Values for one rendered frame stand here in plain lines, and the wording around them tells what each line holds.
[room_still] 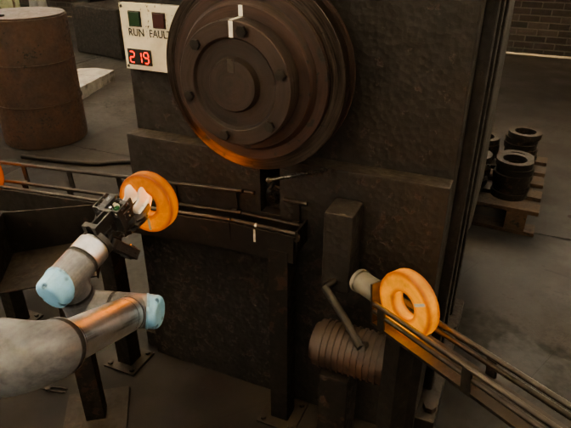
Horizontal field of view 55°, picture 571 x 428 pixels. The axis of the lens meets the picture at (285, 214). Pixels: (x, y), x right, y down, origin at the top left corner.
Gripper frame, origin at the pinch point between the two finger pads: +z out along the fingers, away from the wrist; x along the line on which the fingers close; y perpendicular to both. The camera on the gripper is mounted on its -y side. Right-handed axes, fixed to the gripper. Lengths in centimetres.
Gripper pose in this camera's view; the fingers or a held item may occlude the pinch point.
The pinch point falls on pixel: (147, 194)
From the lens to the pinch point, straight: 139.3
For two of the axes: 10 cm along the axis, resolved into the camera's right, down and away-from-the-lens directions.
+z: 3.8, -6.5, 6.5
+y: -1.2, -7.4, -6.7
